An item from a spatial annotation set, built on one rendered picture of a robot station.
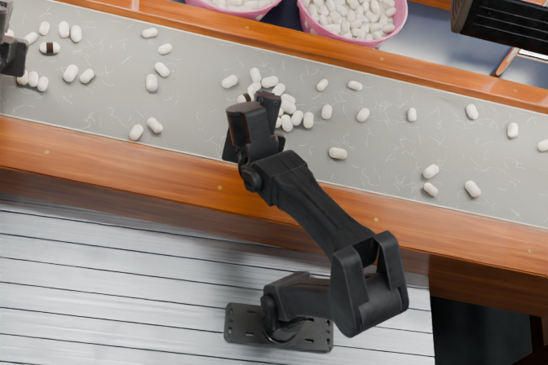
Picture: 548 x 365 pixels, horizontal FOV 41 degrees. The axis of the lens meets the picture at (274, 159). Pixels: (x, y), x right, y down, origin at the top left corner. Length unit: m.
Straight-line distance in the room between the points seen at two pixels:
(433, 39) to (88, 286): 1.02
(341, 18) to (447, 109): 0.32
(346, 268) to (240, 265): 0.47
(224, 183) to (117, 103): 0.27
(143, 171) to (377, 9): 0.72
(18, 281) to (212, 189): 0.37
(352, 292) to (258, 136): 0.31
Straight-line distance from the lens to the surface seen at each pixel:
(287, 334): 1.30
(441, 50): 1.85
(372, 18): 1.74
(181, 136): 1.43
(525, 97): 1.74
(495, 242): 1.49
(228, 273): 1.39
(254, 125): 1.14
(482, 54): 1.90
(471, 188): 1.54
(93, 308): 1.34
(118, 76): 1.50
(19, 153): 1.37
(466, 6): 1.34
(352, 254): 0.96
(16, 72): 1.43
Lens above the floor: 1.93
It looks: 56 degrees down
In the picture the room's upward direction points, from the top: 23 degrees clockwise
